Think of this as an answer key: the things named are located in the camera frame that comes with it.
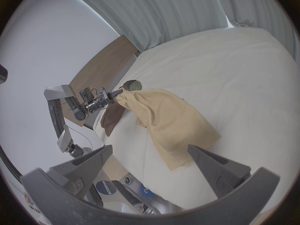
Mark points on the bed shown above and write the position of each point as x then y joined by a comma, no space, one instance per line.
222,78

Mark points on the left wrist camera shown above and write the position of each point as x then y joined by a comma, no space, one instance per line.
85,94

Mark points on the brown garment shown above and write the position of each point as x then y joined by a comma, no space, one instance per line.
112,121

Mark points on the olive green garment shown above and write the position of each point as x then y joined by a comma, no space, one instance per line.
134,85

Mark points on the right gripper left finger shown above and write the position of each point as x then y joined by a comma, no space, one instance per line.
89,165

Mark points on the tan shorts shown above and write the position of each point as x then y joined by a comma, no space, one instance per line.
168,121

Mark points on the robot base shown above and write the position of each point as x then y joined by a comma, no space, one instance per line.
106,188

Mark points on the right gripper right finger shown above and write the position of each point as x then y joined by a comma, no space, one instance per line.
211,167

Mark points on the blue-green curtain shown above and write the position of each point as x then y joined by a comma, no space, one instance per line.
255,6
152,15

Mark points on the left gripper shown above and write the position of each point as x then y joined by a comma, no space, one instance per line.
96,104

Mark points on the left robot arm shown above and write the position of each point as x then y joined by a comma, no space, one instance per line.
56,116

